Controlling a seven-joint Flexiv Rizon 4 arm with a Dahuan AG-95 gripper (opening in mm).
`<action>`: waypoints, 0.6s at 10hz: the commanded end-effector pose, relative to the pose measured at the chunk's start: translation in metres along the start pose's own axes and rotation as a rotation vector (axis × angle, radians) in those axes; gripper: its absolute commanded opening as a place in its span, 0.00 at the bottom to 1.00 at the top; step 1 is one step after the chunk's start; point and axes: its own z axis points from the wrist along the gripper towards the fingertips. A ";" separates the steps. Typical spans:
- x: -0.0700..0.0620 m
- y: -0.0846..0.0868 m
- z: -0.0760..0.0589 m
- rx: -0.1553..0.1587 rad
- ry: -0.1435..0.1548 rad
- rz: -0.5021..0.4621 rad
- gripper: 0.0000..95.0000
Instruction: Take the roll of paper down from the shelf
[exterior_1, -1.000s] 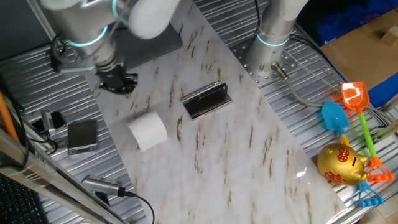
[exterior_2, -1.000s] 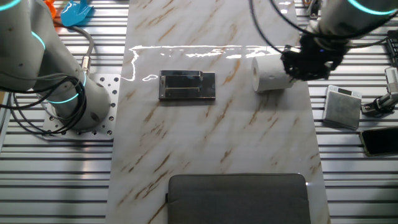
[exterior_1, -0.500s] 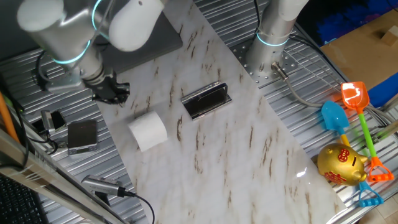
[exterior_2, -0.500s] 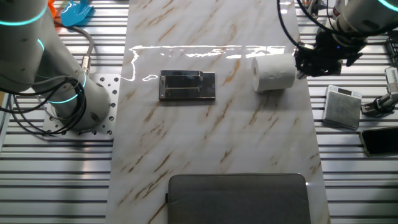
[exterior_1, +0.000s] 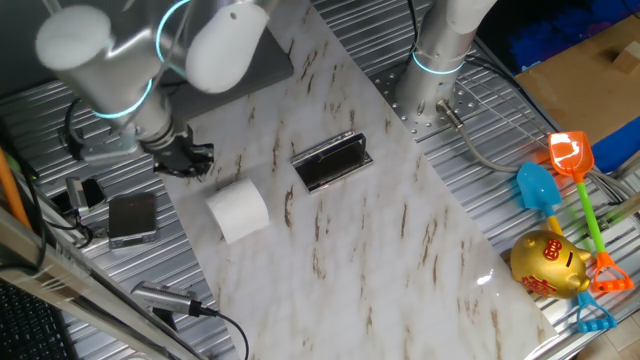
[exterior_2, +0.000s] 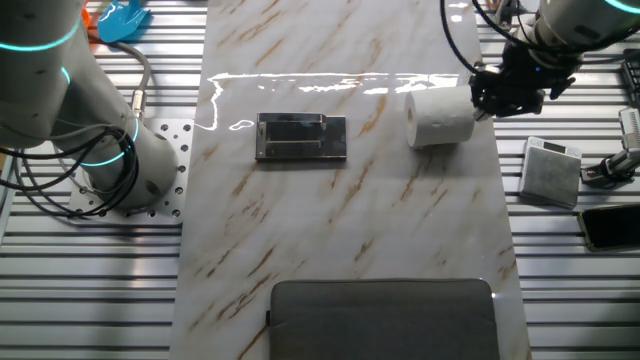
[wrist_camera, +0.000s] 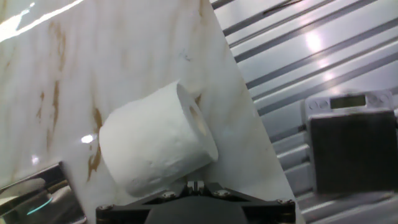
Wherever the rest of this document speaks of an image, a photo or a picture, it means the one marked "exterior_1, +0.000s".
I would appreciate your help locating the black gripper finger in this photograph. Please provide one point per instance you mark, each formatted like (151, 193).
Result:
(204, 152)
(195, 171)

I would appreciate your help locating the chrome paper roll shelf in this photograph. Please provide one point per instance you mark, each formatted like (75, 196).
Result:
(332, 162)

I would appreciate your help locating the silver box camera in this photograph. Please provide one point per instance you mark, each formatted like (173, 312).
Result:
(76, 195)

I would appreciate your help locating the blue toy shovel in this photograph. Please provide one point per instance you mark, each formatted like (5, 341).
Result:
(537, 190)

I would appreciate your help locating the blue plastic sheet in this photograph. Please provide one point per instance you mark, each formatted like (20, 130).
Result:
(620, 147)

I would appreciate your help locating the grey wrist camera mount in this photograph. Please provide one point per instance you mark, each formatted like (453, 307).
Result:
(110, 152)

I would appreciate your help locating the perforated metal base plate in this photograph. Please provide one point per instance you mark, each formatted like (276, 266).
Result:
(465, 100)

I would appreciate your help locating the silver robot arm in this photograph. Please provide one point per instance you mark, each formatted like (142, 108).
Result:
(100, 75)

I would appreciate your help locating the thin metal rod stand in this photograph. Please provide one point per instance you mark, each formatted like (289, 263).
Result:
(50, 5)

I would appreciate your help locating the black keyboard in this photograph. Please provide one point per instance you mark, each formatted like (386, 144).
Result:
(30, 325)

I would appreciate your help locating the pale wooden block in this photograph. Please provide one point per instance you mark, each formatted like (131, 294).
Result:
(629, 57)

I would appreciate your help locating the marble pattern mat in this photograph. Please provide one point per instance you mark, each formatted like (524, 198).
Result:
(360, 250)

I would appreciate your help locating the silver digital kitchen scale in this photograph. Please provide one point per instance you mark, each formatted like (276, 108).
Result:
(132, 220)

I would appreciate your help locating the aluminium frame beam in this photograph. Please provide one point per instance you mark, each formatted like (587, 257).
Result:
(60, 280)

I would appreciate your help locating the gold piggy bank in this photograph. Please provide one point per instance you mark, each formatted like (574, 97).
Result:
(547, 265)

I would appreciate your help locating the black camera bracket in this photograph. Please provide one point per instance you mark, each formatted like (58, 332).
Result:
(164, 320)

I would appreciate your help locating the brown cardboard box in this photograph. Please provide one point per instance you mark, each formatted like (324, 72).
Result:
(565, 95)

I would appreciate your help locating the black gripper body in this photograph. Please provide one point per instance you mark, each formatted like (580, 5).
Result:
(175, 152)

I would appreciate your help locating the silver camera with grille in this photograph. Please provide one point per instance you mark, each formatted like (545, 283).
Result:
(160, 296)

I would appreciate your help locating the white toilet paper roll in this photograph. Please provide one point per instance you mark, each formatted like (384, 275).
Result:
(239, 210)

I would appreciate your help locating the orange pole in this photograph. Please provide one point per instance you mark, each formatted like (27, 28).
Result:
(11, 190)

